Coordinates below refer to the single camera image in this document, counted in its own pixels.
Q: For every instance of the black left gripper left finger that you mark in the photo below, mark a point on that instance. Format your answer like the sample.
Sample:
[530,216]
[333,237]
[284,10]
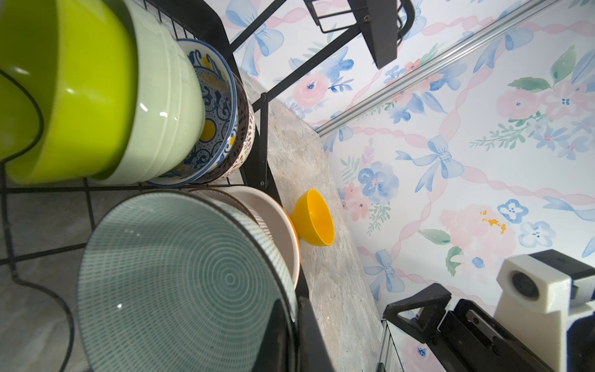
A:
[275,353]

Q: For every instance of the orange white bowl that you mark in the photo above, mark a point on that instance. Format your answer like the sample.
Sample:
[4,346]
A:
[277,222]

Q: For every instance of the pink striped bowl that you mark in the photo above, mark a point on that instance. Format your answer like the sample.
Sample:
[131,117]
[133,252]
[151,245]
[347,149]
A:
[233,201]

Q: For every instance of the black wire dish rack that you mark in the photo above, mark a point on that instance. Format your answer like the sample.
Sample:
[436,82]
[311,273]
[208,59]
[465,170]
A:
[44,230]

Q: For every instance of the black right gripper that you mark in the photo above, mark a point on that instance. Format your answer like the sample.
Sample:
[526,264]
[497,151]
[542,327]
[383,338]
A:
[463,339]

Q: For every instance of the blue yellow patterned bowl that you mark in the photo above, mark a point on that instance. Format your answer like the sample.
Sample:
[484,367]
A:
[220,99]

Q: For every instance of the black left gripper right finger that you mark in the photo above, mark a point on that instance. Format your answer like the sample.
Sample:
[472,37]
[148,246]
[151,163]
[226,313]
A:
[312,352]

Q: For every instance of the aluminium corner post right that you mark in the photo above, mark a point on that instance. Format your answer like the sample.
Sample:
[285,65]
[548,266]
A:
[488,34]

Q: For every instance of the lime green bowl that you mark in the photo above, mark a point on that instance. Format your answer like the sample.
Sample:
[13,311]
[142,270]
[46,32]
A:
[69,74]

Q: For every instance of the teal striped bowl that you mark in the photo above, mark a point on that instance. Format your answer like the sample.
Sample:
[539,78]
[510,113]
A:
[173,282]

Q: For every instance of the white maroon patterned bowl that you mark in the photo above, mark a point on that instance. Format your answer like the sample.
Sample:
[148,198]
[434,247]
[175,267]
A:
[244,139]

